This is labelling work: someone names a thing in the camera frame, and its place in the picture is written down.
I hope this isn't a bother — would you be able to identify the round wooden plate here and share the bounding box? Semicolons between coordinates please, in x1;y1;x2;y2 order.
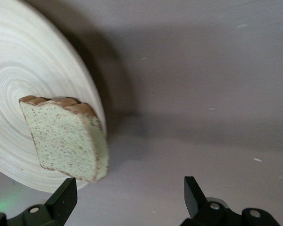
0;0;107;193

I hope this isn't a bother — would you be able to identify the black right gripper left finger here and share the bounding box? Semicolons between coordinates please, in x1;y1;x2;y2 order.
0;178;78;226

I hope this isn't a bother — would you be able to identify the slice of toast bread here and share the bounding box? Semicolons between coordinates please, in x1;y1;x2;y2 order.
18;95;109;184

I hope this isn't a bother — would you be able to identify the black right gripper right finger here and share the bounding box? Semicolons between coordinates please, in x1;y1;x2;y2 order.
180;176;280;226

